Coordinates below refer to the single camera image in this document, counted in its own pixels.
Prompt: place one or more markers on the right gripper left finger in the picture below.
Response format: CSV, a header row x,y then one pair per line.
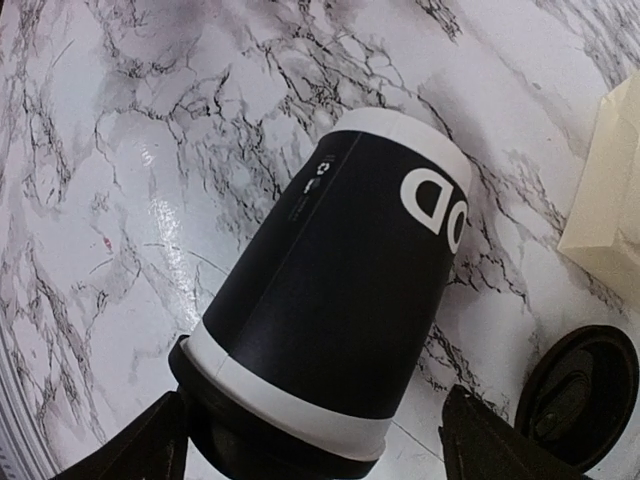
x,y
153,446

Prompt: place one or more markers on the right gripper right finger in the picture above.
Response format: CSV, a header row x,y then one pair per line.
x,y
478,444

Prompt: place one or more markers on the black cup lid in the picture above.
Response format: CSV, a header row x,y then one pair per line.
x,y
240,445
580,396

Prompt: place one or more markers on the black paper coffee cup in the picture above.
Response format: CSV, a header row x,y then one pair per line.
x,y
317,328

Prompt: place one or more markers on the cream paper bag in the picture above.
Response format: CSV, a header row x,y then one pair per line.
x,y
602,232

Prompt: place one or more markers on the front aluminium rail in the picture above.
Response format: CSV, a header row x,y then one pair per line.
x,y
25,453

